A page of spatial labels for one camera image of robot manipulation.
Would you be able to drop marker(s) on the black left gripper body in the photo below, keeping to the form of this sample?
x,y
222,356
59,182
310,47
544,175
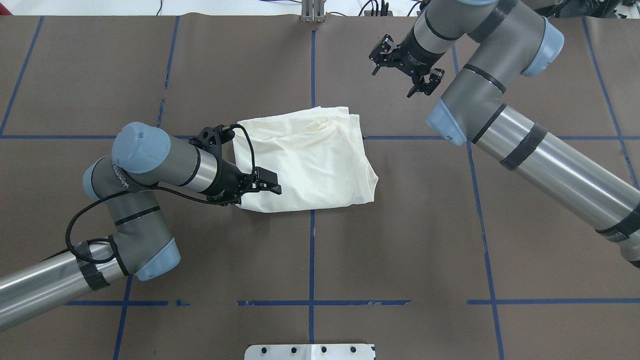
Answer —
x,y
226,179

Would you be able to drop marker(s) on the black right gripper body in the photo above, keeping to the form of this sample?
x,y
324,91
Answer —
x,y
408,56

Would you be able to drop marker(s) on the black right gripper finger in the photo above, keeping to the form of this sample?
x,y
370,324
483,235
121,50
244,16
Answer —
x,y
383,54

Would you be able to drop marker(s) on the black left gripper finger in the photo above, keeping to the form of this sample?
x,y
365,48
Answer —
x,y
264,180

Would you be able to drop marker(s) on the cream long sleeve cat shirt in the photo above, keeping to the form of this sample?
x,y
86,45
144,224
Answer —
x,y
318,155

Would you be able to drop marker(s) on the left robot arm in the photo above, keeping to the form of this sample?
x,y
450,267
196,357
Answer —
x,y
143,159

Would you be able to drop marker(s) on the blue tape line right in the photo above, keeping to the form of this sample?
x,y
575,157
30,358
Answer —
x,y
492,301

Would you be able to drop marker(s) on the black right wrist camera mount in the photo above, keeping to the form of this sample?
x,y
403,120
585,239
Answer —
x,y
426,83

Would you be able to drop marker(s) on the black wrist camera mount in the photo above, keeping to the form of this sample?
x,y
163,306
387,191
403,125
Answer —
x,y
426,83
212,139

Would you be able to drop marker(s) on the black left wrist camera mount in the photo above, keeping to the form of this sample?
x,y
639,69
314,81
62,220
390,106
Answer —
x,y
212,139

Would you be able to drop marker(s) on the grey aluminium post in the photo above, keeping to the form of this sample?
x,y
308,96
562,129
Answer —
x,y
313,11

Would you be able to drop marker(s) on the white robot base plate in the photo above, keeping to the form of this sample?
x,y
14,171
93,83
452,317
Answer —
x,y
327,351

